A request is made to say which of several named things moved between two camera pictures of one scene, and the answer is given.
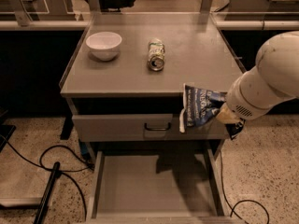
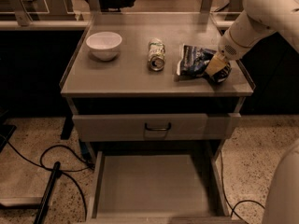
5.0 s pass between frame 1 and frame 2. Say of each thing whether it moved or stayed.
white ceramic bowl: stayed
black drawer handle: stayed
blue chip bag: moved
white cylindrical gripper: moved
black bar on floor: stayed
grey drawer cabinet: stayed
